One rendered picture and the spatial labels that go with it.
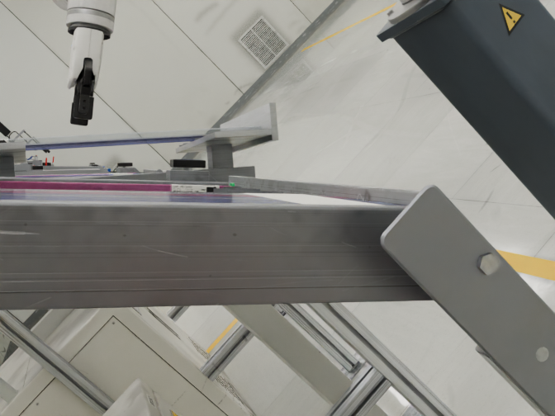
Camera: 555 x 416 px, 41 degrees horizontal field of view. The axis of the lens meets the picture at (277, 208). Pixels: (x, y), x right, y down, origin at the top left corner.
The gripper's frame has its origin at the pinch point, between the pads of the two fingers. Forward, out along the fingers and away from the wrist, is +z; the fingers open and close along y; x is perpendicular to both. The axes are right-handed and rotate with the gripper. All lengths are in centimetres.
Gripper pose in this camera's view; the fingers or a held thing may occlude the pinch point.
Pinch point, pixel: (81, 116)
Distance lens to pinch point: 138.2
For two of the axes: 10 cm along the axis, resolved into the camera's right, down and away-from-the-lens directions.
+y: 3.2, -0.1, -9.5
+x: 9.4, 0.9, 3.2
